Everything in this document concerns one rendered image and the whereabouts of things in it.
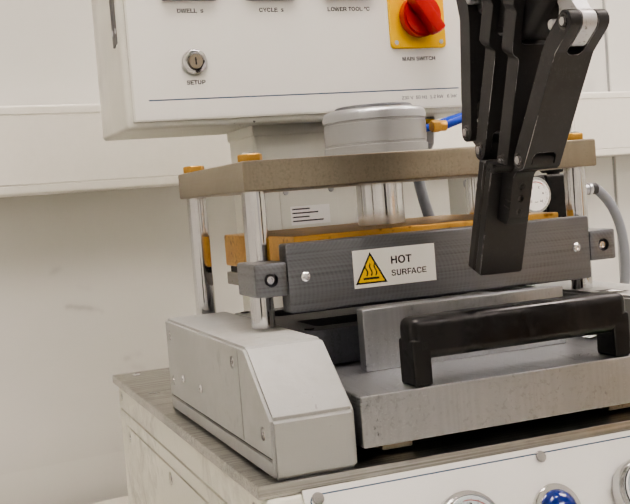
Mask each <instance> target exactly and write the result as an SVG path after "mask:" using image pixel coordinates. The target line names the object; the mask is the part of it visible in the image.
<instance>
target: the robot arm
mask: <svg viewBox="0 0 630 504"><path fill-rule="evenodd" d="M456 3H457V8H458V13H459V18H460V53H461V102H462V136H463V139H464V140H465V141H466V142H473V143H474V144H475V153H476V157H477V158H478V159H479V160H480V161H479V170H478V179H477V189H476V198H475V208H474V217H473V227H472V236H471V246H470V255H469V264H468V265H469V267H470V268H472V269H473V270H475V271H476V272H477V273H478V274H479V275H481V276H484V275H493V274H501V273H510V272H519V271H521V270H522V263H523V256H524V248H525V240H526V232H527V224H528V216H529V208H530V200H531V192H532V184H533V177H534V174H535V172H536V171H537V170H541V169H552V168H557V167H559V165H560V163H561V159H562V156H563V152H564V149H565V146H566V142H567V139H568V136H569V132H570V129H571V125H572V122H573V119H574V115H575V112H576V109H577V105H578V102H579V98H580V95H581V92H582V88H583V85H584V82H585V78H586V75H587V71H588V68H589V65H590V61H591V58H592V55H593V51H594V50H595V48H596V46H597V45H598V43H599V41H600V40H601V38H602V36H603V35H604V33H605V31H606V30H607V28H608V26H609V22H610V17H609V13H608V11H607V10H606V9H591V7H590V6H589V4H588V2H587V1H586V0H456ZM477 119H478V122H477Z"/></svg>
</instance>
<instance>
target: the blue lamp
mask: <svg viewBox="0 0 630 504"><path fill-rule="evenodd" d="M542 504H577V503H576V500H575V499H574V498H573V497H572V495H571V494H569V493H568V492H566V491H565V490H561V489H553V490H550V491H548V492H547V493H546V494H545V495H544V497H543V500H542Z"/></svg>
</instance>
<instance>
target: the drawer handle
mask: <svg viewBox="0 0 630 504"><path fill-rule="evenodd" d="M594 334H597V349H598V353H600V354H605V355H611V356H616V357H618V356H624V355H628V354H630V335H629V319H628V313H627V312H625V300H624V297H623V295H622V294H620V293H618V292H613V291H601V292H593V293H585V294H577V295H569V296H561V297H554V298H546V299H538V300H530V301H522V302H514V303H506V304H498V305H490V306H482V307H475V308H467V309H459V310H451V311H443V312H435V313H427V314H419V315H411V316H408V317H405V318H403V319H402V321H401V323H400V336H401V338H399V350H400V363H401V376H402V382H403V383H405V384H408V385H412V386H415V387H423V386H429V385H431V384H433V377H432V364H431V358H434V357H441V356H448V355H455V354H462V353H469V352H476V351H483V350H490V349H497V348H504V347H511V346H518V345H525V344H532V343H539V342H546V341H552V340H559V339H566V338H573V337H580V336H587V335H594Z"/></svg>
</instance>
